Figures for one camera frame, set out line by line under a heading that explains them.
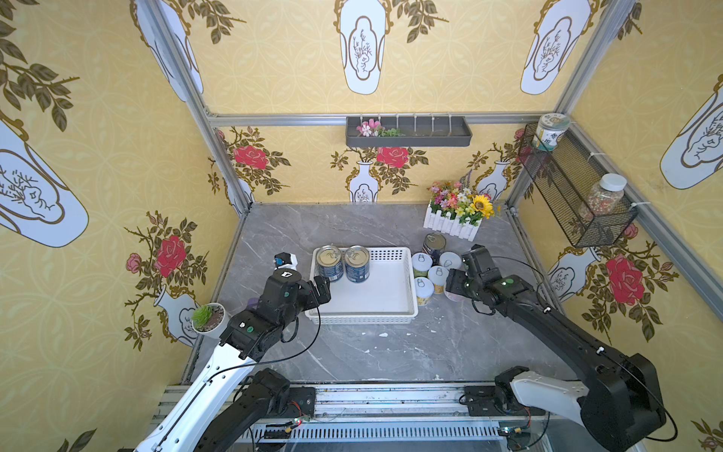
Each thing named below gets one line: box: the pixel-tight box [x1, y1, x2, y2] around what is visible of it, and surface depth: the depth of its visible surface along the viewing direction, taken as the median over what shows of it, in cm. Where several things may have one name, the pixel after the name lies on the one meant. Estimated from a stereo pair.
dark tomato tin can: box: [421, 232, 447, 265], surface depth 99 cm
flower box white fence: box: [423, 179, 495, 242], surface depth 103 cm
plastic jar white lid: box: [587, 173, 628, 217], surface depth 66 cm
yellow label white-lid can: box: [414, 276, 435, 307], surface depth 92 cm
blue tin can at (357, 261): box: [344, 244, 370, 284], surface depth 94 cm
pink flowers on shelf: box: [355, 118, 406, 138], surface depth 89 cm
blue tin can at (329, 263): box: [316, 244, 344, 282], surface depth 94 cm
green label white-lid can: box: [411, 252, 434, 279], surface depth 98 cm
